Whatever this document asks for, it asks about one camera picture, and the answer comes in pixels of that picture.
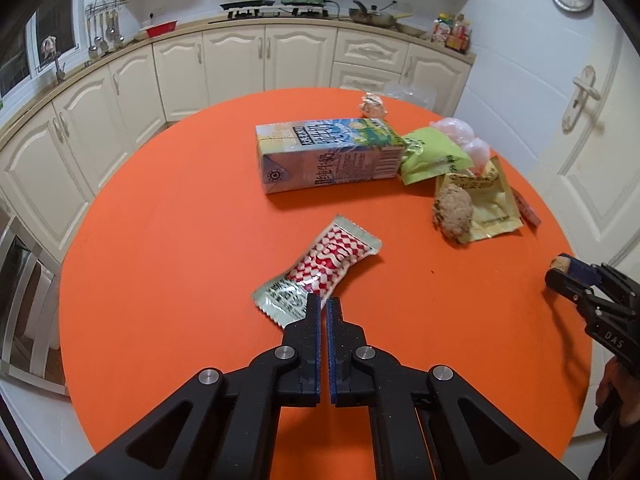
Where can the small candy ball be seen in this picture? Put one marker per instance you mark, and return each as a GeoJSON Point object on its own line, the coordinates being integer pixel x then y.
{"type": "Point", "coordinates": [372, 105]}

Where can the row of cream base cabinets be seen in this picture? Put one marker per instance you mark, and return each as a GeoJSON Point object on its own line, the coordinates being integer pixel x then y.
{"type": "Point", "coordinates": [235, 65]}

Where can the brown food lump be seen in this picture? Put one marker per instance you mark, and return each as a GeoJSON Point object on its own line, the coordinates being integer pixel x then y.
{"type": "Point", "coordinates": [452, 212]}

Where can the clear plastic bag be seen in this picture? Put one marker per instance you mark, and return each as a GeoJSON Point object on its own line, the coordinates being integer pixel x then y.
{"type": "Point", "coordinates": [452, 130]}

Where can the person's right forearm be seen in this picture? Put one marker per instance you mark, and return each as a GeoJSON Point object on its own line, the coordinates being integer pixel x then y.
{"type": "Point", "coordinates": [617, 460]}

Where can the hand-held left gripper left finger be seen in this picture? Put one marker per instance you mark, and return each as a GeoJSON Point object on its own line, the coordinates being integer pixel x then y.
{"type": "Point", "coordinates": [310, 350]}

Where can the white panel door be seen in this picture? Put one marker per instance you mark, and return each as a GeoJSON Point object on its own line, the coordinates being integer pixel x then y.
{"type": "Point", "coordinates": [600, 185]}

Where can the white plastic bag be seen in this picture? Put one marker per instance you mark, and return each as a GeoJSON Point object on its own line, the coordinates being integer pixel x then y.
{"type": "Point", "coordinates": [477, 155]}

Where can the yellow snack packet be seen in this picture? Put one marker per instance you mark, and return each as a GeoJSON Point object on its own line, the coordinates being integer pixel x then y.
{"type": "Point", "coordinates": [492, 205]}

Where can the green snack packet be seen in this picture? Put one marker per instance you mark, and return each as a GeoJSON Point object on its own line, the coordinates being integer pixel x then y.
{"type": "Point", "coordinates": [435, 157]}

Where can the red plastic basin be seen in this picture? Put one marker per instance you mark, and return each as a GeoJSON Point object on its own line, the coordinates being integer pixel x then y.
{"type": "Point", "coordinates": [161, 28]}

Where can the black griddle pan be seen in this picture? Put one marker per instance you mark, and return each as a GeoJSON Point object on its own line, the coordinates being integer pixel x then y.
{"type": "Point", "coordinates": [248, 5]}

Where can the gas stove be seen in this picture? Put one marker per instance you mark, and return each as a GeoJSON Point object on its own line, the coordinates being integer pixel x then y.
{"type": "Point", "coordinates": [270, 14]}

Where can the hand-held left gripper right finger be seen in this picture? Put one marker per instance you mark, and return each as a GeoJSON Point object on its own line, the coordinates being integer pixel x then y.
{"type": "Point", "coordinates": [340, 355]}

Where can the cluster of condiment bottles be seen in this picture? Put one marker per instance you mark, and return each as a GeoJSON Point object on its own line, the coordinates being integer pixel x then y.
{"type": "Point", "coordinates": [452, 32]}

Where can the steel wok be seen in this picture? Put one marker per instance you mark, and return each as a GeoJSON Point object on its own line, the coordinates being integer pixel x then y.
{"type": "Point", "coordinates": [372, 16]}

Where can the hanging utensil rack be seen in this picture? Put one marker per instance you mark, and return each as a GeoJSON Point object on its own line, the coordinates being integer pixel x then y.
{"type": "Point", "coordinates": [105, 25]}

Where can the kitchen window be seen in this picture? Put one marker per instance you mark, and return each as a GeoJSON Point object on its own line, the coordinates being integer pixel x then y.
{"type": "Point", "coordinates": [50, 10]}

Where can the round orange table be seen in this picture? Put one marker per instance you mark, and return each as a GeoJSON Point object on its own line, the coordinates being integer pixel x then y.
{"type": "Point", "coordinates": [175, 260]}

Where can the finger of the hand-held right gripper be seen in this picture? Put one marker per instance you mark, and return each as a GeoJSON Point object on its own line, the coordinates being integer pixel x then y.
{"type": "Point", "coordinates": [582, 274]}
{"type": "Point", "coordinates": [567, 287]}

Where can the red wrapper strip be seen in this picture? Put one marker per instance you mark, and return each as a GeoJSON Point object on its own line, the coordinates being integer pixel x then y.
{"type": "Point", "coordinates": [529, 210]}

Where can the steel faucet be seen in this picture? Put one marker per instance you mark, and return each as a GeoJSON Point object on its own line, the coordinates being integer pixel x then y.
{"type": "Point", "coordinates": [59, 69]}

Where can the clear rice bag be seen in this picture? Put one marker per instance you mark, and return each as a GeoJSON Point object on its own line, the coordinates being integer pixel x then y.
{"type": "Point", "coordinates": [410, 94]}

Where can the milk carton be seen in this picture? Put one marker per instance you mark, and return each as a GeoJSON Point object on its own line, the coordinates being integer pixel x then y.
{"type": "Point", "coordinates": [325, 160]}

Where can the red white snack wrapper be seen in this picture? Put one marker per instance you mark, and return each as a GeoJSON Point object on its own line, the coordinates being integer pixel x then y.
{"type": "Point", "coordinates": [325, 260]}

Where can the person's right hand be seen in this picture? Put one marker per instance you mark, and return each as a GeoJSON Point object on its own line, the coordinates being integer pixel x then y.
{"type": "Point", "coordinates": [612, 400]}

